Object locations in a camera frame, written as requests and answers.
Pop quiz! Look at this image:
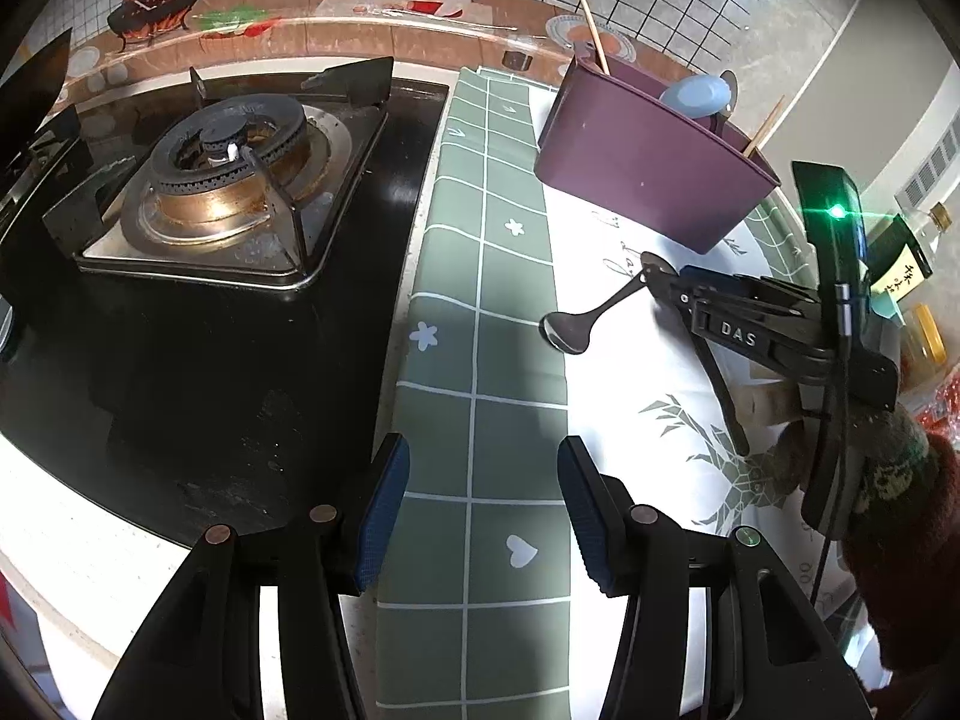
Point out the stove burner with grate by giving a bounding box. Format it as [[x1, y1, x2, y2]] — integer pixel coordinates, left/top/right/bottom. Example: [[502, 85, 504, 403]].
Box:
[[41, 56, 395, 292]]

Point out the white wall vent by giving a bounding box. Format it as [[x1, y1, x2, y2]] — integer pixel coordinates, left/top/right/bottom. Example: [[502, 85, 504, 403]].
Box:
[[896, 131, 960, 212]]

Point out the clear glass bottle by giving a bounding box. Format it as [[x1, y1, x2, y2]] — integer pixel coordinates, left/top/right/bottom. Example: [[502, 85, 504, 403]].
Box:
[[911, 202, 955, 257]]

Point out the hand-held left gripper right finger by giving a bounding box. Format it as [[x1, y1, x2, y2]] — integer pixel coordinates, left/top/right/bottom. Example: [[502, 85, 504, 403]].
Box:
[[559, 435, 875, 720]]

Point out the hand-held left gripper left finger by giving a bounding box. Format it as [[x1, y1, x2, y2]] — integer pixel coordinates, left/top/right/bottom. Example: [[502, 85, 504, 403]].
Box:
[[90, 433, 412, 720]]

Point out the beige wooden utensil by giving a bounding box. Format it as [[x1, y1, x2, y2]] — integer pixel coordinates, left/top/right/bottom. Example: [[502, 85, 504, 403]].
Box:
[[739, 381, 800, 430]]

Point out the dark bottle with yellow label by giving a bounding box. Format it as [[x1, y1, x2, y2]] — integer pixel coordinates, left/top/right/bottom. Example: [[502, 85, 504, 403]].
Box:
[[862, 214, 935, 302]]

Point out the person's right hand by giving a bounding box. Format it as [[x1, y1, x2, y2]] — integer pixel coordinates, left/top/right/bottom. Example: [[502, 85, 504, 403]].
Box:
[[840, 405, 960, 698]]

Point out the brown round wooden spoon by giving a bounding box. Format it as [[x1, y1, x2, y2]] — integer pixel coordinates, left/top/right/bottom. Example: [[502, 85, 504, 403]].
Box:
[[776, 426, 815, 492]]

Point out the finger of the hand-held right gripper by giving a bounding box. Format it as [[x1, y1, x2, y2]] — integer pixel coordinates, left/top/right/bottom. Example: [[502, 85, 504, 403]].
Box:
[[679, 265, 818, 316], [646, 274, 833, 458]]

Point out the dark angular object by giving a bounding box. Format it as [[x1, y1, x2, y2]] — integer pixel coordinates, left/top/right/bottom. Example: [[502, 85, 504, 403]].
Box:
[[0, 26, 74, 151]]

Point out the orange jar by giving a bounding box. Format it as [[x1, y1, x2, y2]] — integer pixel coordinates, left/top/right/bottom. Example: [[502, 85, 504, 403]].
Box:
[[904, 304, 947, 370]]

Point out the purple plastic container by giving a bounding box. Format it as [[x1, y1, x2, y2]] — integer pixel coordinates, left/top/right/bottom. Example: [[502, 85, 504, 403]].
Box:
[[534, 52, 781, 256]]

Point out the black gas stove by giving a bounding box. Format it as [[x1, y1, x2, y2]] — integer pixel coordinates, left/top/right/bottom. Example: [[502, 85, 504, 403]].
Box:
[[0, 56, 451, 541]]

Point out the green checked table mat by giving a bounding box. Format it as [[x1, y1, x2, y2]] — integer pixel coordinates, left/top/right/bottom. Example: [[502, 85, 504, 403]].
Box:
[[371, 64, 886, 720]]

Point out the red packet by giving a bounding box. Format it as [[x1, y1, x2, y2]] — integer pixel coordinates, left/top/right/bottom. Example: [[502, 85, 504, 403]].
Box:
[[907, 382, 960, 452]]

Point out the dark metal spoon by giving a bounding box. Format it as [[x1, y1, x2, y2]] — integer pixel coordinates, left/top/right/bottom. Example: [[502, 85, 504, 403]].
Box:
[[541, 253, 676, 355]]

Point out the wooden chopstick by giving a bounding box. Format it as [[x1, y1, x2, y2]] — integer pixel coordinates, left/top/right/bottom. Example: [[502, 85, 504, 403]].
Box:
[[742, 95, 786, 158], [576, 0, 610, 76]]

